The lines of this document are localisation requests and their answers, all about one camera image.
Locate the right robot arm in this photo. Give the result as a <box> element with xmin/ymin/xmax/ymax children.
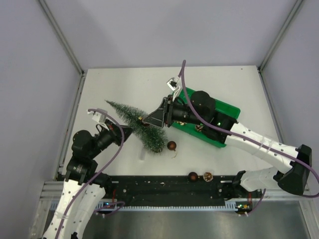
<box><xmin>142</xmin><ymin>91</ymin><xmax>312</xmax><ymax>197</ymax></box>

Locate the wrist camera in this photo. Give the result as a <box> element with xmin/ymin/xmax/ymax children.
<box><xmin>87</xmin><ymin>109</ymin><xmax>107</xmax><ymax>125</ymax></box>
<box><xmin>166</xmin><ymin>77</ymin><xmax>182</xmax><ymax>101</ymax></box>

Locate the pine cone pair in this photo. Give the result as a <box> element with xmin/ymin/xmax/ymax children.
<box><xmin>203</xmin><ymin>172</ymin><xmax>213</xmax><ymax>182</ymax></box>

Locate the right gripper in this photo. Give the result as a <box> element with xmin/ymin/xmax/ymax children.
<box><xmin>144</xmin><ymin>95</ymin><xmax>206</xmax><ymax>129</ymax></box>

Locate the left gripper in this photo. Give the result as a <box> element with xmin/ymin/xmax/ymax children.
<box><xmin>89</xmin><ymin>118</ymin><xmax>136</xmax><ymax>158</ymax></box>

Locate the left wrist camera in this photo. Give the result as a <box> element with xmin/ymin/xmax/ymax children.
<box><xmin>87</xmin><ymin>109</ymin><xmax>107</xmax><ymax>125</ymax></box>

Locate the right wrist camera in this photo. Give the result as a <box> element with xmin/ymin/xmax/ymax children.
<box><xmin>166</xmin><ymin>77</ymin><xmax>182</xmax><ymax>101</ymax></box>

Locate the purple cable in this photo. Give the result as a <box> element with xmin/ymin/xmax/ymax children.
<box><xmin>54</xmin><ymin>108</ymin><xmax>126</xmax><ymax>239</ymax></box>
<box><xmin>179</xmin><ymin>59</ymin><xmax>319</xmax><ymax>217</ymax></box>

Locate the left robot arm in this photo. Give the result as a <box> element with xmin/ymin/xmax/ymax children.
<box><xmin>42</xmin><ymin>119</ymin><xmax>133</xmax><ymax>239</ymax></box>

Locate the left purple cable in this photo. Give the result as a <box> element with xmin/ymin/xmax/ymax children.
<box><xmin>54</xmin><ymin>108</ymin><xmax>126</xmax><ymax>239</ymax></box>

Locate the green plastic tray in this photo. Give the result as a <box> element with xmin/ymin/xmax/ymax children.
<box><xmin>172</xmin><ymin>99</ymin><xmax>241</xmax><ymax>148</ymax></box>

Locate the small green christmas tree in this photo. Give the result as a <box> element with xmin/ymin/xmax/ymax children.
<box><xmin>105</xmin><ymin>100</ymin><xmax>167</xmax><ymax>153</ymax></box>

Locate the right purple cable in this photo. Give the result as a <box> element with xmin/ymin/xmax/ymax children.
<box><xmin>179</xmin><ymin>59</ymin><xmax>319</xmax><ymax>217</ymax></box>

